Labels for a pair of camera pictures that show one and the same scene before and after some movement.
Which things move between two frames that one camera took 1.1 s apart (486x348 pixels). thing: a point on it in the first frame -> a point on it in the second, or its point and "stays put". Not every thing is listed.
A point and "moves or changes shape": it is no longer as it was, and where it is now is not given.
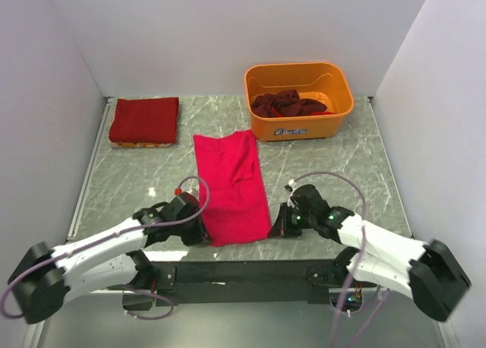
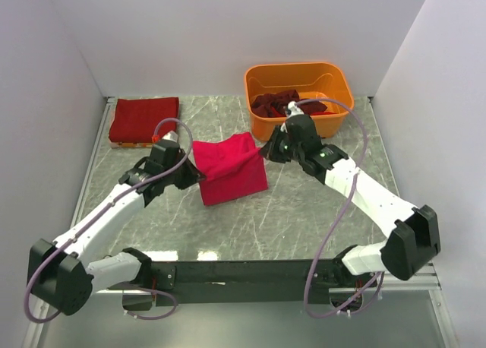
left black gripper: (200, 235) -> (193, 175)
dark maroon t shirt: (286, 102) stays put
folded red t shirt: (145, 121) stays put
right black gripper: (282, 222) -> (269, 150)
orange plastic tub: (325, 83) stays put
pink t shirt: (238, 210) moves or changes shape
